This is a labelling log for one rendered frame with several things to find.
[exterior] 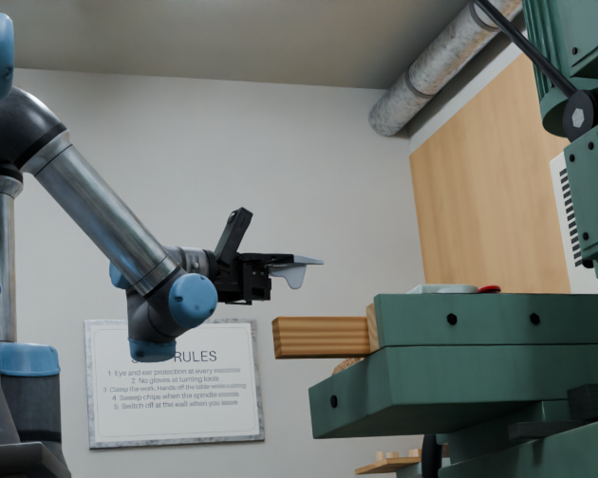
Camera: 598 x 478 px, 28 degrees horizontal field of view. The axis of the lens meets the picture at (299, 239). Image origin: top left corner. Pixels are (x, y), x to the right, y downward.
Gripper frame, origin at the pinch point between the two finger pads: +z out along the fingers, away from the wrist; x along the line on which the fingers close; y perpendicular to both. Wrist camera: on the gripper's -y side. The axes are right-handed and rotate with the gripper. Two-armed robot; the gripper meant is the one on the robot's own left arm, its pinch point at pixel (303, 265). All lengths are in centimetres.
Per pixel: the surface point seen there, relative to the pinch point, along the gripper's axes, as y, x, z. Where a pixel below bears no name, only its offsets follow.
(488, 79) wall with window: -101, -142, 165
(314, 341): 22, 76, -44
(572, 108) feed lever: -2, 89, -19
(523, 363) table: 25, 83, -23
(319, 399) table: 27, 64, -36
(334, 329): 21, 76, -42
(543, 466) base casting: 35, 86, -24
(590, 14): -9, 97, -23
